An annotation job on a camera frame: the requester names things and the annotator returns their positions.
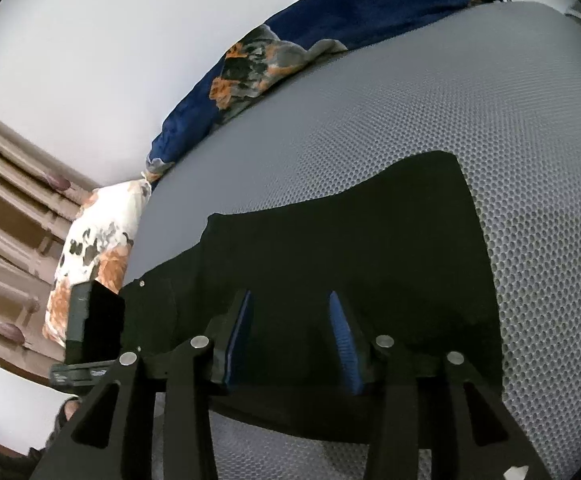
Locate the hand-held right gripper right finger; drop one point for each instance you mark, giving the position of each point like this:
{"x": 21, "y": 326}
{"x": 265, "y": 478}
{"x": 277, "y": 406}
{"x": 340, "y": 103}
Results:
{"x": 345, "y": 345}

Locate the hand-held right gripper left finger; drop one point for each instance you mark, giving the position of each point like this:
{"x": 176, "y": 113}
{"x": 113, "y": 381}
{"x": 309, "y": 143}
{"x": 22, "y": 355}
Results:
{"x": 238, "y": 340}

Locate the black pants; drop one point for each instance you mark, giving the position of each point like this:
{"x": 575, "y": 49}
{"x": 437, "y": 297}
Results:
{"x": 345, "y": 240}

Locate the white floral pillow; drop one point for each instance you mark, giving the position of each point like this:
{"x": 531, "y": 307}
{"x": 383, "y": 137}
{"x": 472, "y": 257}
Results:
{"x": 95, "y": 240}

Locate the person's foot in sandal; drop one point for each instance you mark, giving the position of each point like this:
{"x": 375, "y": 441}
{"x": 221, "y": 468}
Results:
{"x": 65, "y": 417}

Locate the brown wooden headboard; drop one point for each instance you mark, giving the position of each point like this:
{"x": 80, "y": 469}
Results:
{"x": 0, "y": 240}

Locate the grey mesh mat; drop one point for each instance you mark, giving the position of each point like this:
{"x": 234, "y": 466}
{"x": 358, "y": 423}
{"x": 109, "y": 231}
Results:
{"x": 470, "y": 110}

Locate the blue floral blanket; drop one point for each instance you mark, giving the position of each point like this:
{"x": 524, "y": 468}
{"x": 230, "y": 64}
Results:
{"x": 370, "y": 15}

